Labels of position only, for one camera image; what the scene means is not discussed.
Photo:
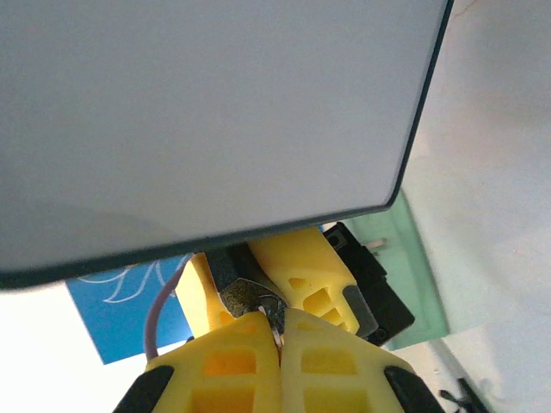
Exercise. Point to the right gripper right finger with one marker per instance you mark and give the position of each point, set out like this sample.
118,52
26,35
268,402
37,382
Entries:
344,370

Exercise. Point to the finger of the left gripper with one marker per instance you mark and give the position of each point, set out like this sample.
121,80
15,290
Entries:
198,297
301,262

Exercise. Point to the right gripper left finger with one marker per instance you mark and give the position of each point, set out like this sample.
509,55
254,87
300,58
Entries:
215,370

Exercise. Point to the dark bronze padlock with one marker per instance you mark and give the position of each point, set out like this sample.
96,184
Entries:
241,297

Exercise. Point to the small silver key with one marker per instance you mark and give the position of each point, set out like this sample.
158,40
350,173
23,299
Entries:
274,334

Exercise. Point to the mint green tray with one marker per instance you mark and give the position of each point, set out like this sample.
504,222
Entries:
417,275

